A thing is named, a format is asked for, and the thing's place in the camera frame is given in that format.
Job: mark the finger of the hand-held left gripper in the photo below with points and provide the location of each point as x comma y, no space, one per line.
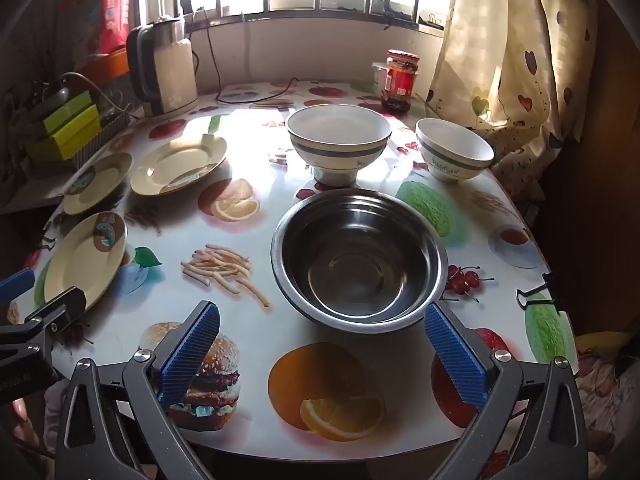
65,306
15,284

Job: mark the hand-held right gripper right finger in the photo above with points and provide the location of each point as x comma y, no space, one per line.
455,355

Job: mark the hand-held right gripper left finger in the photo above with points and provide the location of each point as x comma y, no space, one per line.
192,355

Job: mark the cream printed plate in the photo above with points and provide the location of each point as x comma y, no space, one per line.
82,265
100,185

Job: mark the stainless steel bowl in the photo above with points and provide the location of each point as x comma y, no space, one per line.
360,265

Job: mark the stack of plates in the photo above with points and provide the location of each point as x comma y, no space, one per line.
175,165

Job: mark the small white banded bowl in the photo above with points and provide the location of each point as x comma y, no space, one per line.
452,150

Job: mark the large white banded bowl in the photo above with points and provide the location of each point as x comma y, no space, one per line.
337,132

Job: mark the black binder clip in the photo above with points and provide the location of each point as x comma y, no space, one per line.
540,292

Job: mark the fruit printed table cover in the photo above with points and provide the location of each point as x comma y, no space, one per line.
350,375

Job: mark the lime green box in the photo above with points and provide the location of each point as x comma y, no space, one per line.
70,135

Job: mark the floral printed blanket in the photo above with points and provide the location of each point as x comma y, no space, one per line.
607,400

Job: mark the grey zigzag striped tray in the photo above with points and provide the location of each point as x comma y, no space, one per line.
107,135

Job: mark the dark green flat box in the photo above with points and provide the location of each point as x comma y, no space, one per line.
67,110

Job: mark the grey handheld device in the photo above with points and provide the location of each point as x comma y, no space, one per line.
45,100

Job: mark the dark wooden cabinet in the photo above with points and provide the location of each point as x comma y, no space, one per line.
600,210

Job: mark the orange box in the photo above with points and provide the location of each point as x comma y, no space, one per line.
112,65

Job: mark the cream electric kettle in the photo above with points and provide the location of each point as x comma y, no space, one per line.
170,75

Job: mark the glass jar with red label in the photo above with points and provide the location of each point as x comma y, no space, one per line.
401,82

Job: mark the red snack bag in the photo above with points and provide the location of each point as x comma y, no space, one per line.
116,10

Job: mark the cream heart printed curtain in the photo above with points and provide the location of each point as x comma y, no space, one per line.
510,60

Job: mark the black window latch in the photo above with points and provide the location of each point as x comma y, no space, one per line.
391,10

